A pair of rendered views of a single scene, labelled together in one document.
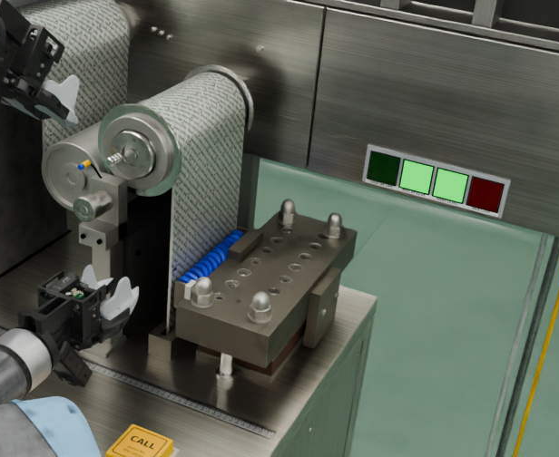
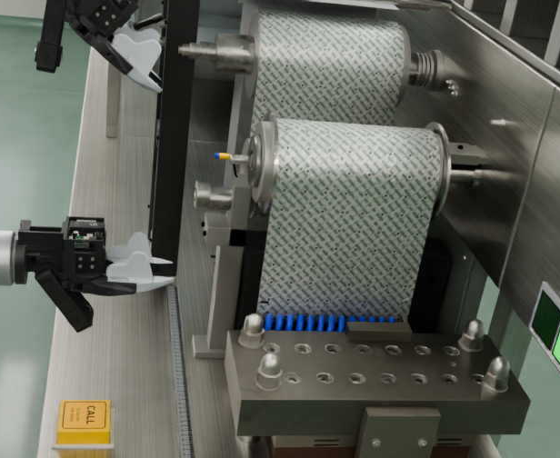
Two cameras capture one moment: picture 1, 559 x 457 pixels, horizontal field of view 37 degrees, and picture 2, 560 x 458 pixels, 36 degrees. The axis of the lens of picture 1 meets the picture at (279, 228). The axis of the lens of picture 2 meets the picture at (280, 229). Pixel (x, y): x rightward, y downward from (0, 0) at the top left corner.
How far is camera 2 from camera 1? 93 cm
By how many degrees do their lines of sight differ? 49
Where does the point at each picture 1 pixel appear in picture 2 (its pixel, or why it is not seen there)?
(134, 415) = (136, 403)
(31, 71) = (86, 13)
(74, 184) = not seen: hidden behind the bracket
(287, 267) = (379, 373)
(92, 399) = (135, 372)
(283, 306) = (305, 393)
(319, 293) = (371, 413)
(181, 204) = (282, 233)
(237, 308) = not seen: hidden behind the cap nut
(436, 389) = not seen: outside the picture
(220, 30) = (485, 94)
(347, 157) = (527, 290)
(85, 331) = (66, 270)
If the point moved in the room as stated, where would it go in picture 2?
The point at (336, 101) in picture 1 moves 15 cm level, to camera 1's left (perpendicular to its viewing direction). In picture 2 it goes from (536, 211) to (459, 166)
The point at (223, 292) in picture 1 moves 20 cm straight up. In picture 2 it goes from (282, 348) to (302, 221)
